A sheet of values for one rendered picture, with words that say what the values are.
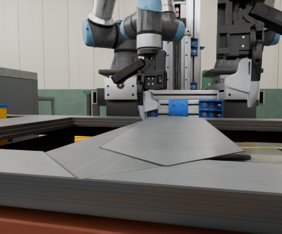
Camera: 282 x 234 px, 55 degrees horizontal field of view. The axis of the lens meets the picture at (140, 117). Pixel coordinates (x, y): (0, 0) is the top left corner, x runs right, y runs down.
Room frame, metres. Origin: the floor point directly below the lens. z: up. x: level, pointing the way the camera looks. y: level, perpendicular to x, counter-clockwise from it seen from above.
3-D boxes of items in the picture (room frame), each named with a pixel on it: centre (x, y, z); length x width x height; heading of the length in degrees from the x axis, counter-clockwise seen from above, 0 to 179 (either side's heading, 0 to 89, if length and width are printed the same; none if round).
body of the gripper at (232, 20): (0.53, -0.19, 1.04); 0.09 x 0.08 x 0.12; 75
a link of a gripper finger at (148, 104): (0.81, -0.02, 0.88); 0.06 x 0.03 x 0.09; 76
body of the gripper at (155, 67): (0.83, -0.03, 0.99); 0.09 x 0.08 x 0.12; 76
